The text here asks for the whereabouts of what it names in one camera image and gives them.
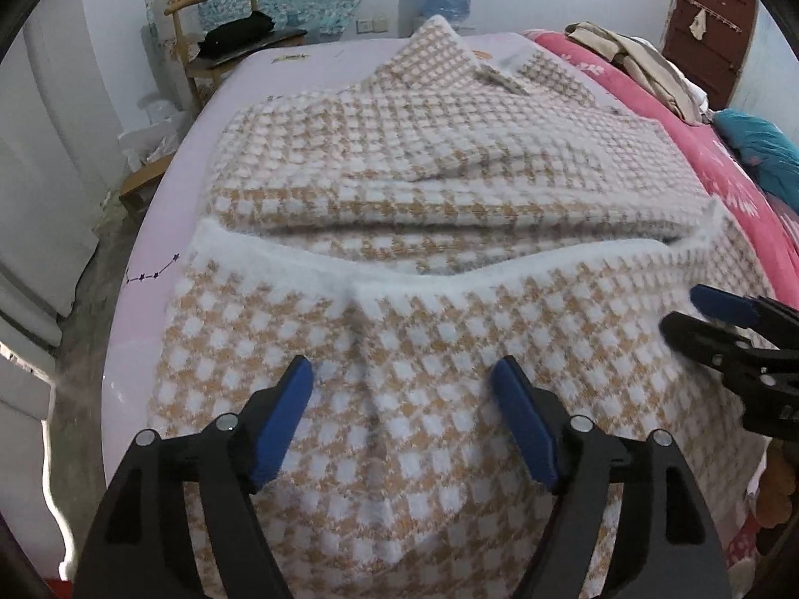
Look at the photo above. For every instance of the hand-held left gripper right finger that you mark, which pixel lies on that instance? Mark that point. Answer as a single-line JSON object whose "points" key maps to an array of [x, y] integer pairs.
{"points": [[524, 424]]}

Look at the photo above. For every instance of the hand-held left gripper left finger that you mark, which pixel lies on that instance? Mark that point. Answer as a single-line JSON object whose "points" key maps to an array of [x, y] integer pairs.
{"points": [[281, 424]]}

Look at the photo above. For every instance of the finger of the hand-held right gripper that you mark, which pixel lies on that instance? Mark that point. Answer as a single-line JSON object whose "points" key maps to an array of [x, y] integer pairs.
{"points": [[693, 334], [718, 301]]}

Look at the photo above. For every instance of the beige white houndstooth coat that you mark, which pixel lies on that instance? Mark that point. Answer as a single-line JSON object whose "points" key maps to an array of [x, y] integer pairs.
{"points": [[406, 231]]}

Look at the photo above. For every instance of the person's right hand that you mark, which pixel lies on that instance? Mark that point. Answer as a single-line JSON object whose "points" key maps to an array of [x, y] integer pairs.
{"points": [[774, 486]]}

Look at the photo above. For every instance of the pink floral blanket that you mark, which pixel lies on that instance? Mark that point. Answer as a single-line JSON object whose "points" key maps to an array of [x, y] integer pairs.
{"points": [[736, 187]]}

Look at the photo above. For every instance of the teal fleece cloth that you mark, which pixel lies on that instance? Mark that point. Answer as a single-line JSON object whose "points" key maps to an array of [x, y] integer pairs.
{"points": [[761, 143]]}

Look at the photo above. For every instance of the white garment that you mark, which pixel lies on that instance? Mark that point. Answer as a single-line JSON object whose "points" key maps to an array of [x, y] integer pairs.
{"points": [[696, 97]]}

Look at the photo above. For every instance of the brown wooden door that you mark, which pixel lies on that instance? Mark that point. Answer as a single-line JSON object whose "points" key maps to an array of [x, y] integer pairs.
{"points": [[711, 68]]}

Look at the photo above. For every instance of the beige garment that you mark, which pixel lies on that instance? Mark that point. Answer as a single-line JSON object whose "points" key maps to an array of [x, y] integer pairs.
{"points": [[649, 68]]}

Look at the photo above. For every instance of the small beige hanging cloth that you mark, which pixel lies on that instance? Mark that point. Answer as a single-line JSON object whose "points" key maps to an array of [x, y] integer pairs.
{"points": [[698, 28]]}

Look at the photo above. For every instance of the small wooden stool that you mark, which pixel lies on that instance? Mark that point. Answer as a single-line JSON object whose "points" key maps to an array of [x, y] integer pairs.
{"points": [[147, 176]]}

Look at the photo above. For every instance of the clear plastic bag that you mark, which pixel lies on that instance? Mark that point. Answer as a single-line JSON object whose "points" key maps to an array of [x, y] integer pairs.
{"points": [[153, 137]]}

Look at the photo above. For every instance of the white curtain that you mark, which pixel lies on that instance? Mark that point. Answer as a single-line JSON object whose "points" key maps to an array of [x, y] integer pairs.
{"points": [[62, 106]]}

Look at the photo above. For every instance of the black bag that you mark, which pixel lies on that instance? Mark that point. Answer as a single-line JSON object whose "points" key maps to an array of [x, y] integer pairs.
{"points": [[240, 31]]}

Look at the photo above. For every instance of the white wall socket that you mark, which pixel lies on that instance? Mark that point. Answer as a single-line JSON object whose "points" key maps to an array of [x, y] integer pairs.
{"points": [[371, 25]]}

